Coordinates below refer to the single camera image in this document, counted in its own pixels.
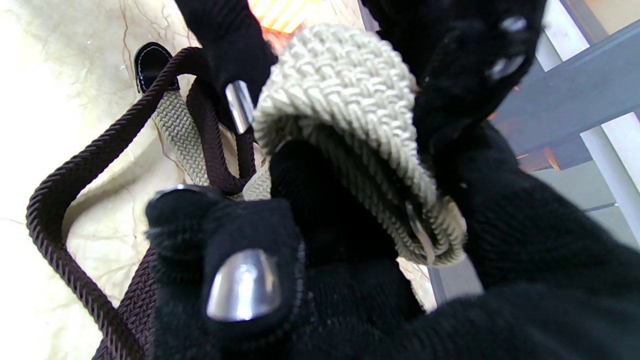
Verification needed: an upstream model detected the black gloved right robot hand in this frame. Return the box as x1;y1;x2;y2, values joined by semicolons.
145;122;640;360

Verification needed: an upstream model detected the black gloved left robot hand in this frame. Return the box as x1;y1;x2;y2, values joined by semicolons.
174;0;549;156

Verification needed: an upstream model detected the beige woven belt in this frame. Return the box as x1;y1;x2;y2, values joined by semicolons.
133;22;469;267

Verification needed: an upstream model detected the dark brown woven belt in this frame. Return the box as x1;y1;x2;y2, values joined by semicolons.
26;46;256;360

